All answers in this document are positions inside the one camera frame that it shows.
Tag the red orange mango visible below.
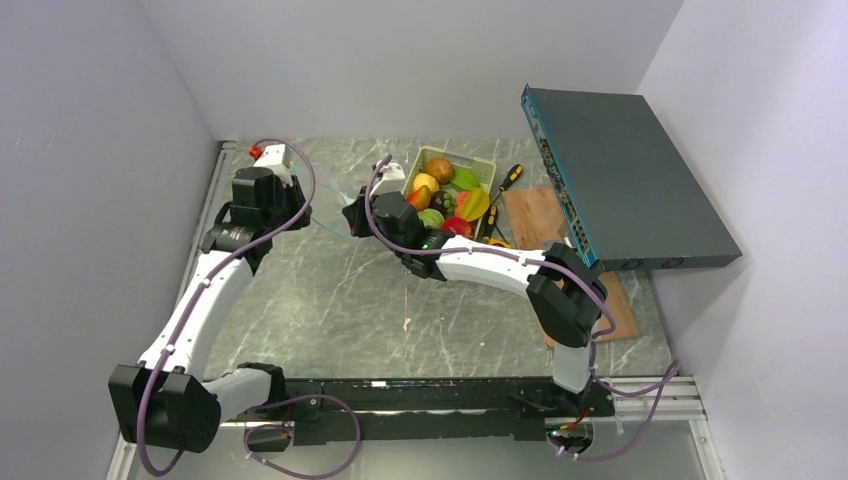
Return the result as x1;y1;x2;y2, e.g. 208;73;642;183
406;185;432;212

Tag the clear zip top bag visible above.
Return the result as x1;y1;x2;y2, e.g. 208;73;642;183
312;181;360;244

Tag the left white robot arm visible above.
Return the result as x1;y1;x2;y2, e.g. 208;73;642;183
108;166;311;453

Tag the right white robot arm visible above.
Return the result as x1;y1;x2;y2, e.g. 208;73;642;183
342;192;607;415

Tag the yellow lemon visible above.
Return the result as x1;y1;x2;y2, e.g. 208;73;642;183
410;172;440;193

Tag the dark mangosteen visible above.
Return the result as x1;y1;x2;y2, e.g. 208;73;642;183
429;190;452;215

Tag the red apple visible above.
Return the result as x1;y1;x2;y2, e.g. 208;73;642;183
440;216;473;239

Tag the brown kiwi fruit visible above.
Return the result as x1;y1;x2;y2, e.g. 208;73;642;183
424;157;454;185

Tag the yellow green starfruit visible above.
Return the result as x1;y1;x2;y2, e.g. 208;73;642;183
454;187;490;223

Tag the yellow tape measure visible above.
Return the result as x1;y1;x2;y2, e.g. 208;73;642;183
487;237;512;249

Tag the pale green plastic basket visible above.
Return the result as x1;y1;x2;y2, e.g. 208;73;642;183
401;146;497;240

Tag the orange black screwdriver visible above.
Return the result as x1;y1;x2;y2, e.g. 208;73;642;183
490;163;524;204

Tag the brown wooden board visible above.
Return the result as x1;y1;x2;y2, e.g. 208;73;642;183
502;187;641;342

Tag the small metal block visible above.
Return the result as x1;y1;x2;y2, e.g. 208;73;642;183
560;232;584;255

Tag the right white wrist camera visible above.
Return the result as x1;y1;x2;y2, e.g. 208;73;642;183
371;161;406;197

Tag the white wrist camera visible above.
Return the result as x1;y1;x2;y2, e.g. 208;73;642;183
248;144;292;185
371;161;406;197

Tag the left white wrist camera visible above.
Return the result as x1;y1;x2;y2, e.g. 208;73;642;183
248;144;292;185

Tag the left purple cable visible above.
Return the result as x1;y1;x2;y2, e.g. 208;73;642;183
135;137;362;480

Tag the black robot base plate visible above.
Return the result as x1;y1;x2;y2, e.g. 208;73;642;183
237;376;615;446

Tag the dark blue network switch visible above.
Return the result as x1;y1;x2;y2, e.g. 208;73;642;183
521;86;742;271

